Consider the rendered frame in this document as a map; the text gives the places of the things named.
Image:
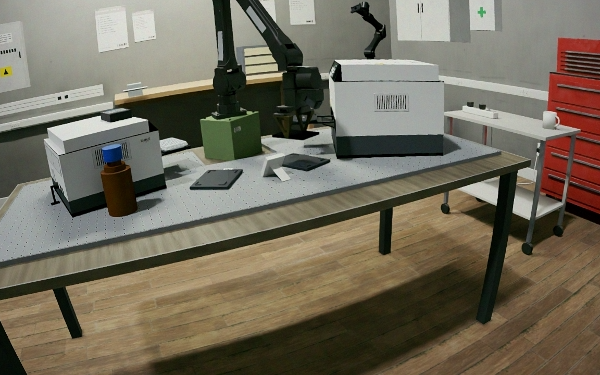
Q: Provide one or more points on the brown bottle with blue cap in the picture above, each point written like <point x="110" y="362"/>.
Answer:
<point x="117" y="183"/>

